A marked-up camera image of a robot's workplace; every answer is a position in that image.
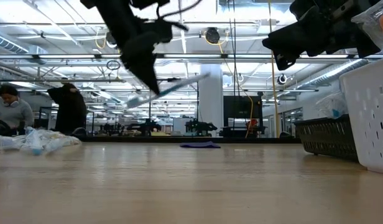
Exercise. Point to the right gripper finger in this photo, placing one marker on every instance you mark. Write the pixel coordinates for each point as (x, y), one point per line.
(288, 35)
(291, 49)

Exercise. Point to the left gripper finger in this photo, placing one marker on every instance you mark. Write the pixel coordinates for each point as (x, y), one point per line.
(145, 74)

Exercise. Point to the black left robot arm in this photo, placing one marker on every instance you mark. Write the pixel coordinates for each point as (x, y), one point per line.
(110, 15)

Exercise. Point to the background robot station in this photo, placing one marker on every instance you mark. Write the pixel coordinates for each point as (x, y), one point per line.
(146, 127)
(199, 127)

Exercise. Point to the black monitor screen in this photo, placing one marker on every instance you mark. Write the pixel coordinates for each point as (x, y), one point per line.
(241, 107)

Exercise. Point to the person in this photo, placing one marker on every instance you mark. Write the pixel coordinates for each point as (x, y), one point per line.
(70, 109)
(14, 112)

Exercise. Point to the dark blue cloth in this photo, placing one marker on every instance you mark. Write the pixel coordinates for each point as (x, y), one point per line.
(200, 145)

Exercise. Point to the white perforated plastic basket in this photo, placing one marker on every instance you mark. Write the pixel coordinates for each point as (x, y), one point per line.
(368, 124)

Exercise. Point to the black perforated plastic basket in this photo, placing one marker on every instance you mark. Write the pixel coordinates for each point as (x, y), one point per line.
(328, 140)

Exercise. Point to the black metal rig frame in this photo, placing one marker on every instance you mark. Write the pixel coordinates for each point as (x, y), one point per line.
(150, 115)

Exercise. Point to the black table frame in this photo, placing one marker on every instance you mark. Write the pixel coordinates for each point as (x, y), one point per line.
(256, 140)

